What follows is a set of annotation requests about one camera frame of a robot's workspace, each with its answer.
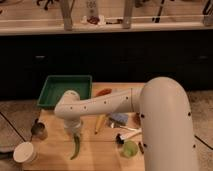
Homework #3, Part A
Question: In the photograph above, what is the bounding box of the green pepper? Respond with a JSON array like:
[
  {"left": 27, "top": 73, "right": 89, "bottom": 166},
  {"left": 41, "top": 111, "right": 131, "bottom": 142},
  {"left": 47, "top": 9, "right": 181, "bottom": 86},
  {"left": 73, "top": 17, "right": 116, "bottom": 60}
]
[{"left": 70, "top": 134, "right": 80, "bottom": 160}]

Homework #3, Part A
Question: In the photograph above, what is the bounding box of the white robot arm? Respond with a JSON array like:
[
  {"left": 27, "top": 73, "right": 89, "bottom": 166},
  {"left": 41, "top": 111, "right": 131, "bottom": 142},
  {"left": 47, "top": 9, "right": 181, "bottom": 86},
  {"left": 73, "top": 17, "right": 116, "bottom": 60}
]
[{"left": 54, "top": 77, "right": 199, "bottom": 171}]

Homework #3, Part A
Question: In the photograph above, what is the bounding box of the yellow banana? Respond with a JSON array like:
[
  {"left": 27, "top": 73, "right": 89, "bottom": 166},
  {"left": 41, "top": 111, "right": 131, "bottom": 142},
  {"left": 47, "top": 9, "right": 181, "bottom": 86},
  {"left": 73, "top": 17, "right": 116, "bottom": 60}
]
[{"left": 95, "top": 114, "right": 106, "bottom": 133}]

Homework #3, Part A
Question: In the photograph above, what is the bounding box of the metal cup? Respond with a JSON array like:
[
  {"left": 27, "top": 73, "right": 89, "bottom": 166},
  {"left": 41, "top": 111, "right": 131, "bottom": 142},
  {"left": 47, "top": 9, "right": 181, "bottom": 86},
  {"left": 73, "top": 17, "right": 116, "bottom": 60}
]
[{"left": 31, "top": 120, "right": 48, "bottom": 140}]

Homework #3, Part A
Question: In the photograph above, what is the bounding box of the green plastic tray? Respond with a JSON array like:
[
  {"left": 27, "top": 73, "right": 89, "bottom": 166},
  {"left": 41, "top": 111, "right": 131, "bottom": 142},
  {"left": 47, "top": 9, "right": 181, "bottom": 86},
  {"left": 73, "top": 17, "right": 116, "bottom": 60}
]
[{"left": 37, "top": 75, "right": 92, "bottom": 110}]

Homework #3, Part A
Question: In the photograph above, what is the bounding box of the red orange vegetable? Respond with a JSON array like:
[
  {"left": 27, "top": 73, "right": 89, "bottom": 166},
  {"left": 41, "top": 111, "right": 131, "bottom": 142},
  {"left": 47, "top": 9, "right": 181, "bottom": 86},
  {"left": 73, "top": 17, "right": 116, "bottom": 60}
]
[{"left": 95, "top": 88, "right": 112, "bottom": 97}]

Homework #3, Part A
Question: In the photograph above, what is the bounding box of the blue sponge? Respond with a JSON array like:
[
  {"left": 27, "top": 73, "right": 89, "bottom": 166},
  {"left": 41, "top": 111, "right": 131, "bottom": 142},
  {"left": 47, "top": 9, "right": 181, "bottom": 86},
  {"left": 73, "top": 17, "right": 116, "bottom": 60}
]
[{"left": 108, "top": 113, "right": 128, "bottom": 126}]

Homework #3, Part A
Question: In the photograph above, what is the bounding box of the white round container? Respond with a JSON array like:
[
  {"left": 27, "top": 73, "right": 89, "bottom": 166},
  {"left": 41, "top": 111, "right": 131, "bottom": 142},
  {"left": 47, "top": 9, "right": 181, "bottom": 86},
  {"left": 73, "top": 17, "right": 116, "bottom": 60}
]
[{"left": 13, "top": 142, "right": 37, "bottom": 163}]

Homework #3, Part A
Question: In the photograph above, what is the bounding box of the green cup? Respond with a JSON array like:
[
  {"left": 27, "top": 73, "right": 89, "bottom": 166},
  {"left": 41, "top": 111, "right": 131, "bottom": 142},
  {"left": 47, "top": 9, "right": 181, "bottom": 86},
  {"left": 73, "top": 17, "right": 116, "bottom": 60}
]
[{"left": 121, "top": 140, "right": 138, "bottom": 158}]

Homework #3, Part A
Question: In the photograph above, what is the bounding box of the dark red bowl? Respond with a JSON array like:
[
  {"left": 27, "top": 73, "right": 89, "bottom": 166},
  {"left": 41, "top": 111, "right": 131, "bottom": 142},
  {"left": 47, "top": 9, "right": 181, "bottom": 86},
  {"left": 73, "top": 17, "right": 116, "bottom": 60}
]
[{"left": 134, "top": 113, "right": 141, "bottom": 125}]

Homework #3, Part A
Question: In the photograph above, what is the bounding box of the brown wooden block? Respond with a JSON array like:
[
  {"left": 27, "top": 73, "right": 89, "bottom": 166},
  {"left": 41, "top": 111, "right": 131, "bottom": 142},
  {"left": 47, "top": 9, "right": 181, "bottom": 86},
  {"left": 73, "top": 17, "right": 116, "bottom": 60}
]
[{"left": 138, "top": 142, "right": 144, "bottom": 154}]

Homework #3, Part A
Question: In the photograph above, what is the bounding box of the white handled brush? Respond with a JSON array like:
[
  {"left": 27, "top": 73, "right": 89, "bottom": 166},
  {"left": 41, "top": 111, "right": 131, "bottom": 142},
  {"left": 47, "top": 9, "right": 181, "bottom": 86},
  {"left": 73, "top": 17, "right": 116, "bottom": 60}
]
[{"left": 115, "top": 130, "right": 141, "bottom": 144}]

